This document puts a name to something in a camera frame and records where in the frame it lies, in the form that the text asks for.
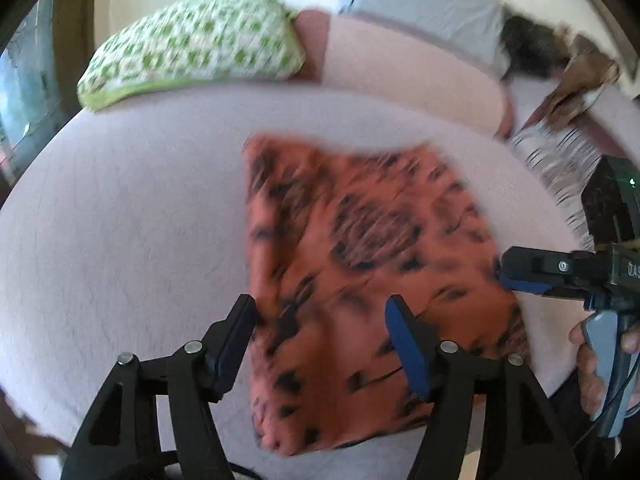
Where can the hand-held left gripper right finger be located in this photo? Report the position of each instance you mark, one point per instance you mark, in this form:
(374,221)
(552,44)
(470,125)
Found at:
(405,355)

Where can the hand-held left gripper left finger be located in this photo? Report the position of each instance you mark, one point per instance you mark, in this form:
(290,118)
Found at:
(235,340)

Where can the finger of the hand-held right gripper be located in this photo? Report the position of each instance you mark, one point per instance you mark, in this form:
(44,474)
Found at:
(525,267)

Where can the orange floral garment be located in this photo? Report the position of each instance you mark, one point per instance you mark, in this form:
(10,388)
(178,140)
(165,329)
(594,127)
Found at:
(360,240)

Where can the person's right hand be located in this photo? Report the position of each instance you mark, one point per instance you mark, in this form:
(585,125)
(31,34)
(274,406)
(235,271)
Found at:
(587,375)

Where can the striped grey cloth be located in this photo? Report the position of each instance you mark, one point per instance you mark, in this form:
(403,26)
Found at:
(555,170)

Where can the brown cloth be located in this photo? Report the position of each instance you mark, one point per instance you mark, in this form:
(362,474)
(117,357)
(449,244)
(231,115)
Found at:
(580,75)

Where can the dark fuzzy cloth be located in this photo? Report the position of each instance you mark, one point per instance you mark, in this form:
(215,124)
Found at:
(530,47)

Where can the pink bolster pillow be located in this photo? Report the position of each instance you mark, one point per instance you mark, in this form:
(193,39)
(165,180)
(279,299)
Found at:
(415,75)

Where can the grey blue cloth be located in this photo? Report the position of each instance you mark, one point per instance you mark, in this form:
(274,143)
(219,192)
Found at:
(430,5)

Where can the green patterned pillow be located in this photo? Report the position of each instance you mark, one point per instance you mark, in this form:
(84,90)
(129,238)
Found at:
(200,45)

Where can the window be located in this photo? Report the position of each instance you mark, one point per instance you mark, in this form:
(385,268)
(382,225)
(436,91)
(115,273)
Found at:
(25,85)

